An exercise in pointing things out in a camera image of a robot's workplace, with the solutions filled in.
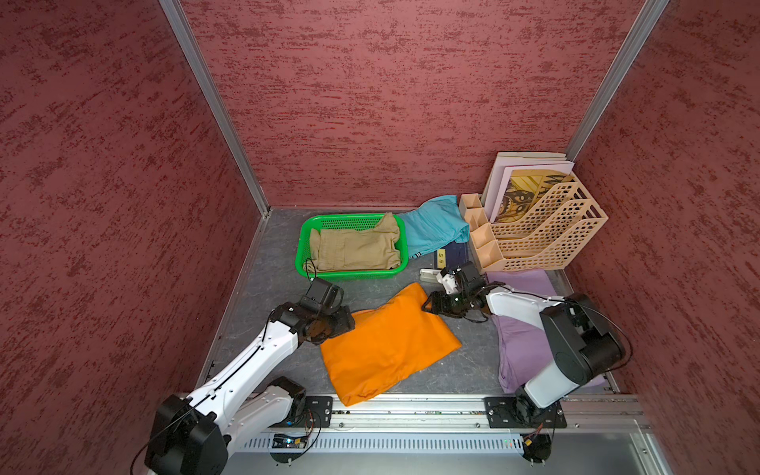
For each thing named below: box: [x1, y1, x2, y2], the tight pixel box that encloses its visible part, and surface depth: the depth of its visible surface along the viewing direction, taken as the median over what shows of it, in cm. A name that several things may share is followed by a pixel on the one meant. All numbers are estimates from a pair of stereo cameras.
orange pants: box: [319, 282, 463, 407], surface depth 85 cm
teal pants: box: [397, 194, 471, 259], surface depth 112 cm
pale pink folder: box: [480, 151, 575, 223], surface depth 99 cm
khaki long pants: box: [302, 212, 401, 273], surface depth 105 cm
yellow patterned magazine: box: [494, 169, 576, 224], surface depth 100 cm
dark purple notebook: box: [445, 240, 472, 269], surface depth 109 cm
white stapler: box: [418, 268, 442, 284], surface depth 101 cm
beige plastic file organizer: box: [459, 178, 609, 275], surface depth 100 cm
